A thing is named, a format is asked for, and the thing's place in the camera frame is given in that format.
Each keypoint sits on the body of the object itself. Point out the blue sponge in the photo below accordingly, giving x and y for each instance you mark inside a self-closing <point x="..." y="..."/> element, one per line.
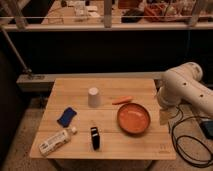
<point x="66" y="118"/>

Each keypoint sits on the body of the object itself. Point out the white plastic bottle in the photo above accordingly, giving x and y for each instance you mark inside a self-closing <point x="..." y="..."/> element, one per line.
<point x="57" y="140"/>

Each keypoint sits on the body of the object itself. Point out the metal window rail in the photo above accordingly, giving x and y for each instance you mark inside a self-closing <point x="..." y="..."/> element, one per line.
<point x="105" y="15"/>

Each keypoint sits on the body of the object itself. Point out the orange bowl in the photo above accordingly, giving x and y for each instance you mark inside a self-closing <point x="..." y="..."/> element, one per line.
<point x="133" y="118"/>

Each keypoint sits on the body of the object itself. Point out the wooden table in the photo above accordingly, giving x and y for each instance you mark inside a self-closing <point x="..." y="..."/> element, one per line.
<point x="155" y="144"/>

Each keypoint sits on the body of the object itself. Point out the orange carrot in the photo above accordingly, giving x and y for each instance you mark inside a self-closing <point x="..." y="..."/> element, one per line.
<point x="122" y="100"/>

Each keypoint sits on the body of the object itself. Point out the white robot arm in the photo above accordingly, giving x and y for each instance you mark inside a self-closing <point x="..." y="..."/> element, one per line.
<point x="183" y="83"/>

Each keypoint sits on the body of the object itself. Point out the dark power adapter box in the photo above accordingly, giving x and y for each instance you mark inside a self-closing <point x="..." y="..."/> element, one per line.
<point x="207" y="128"/>

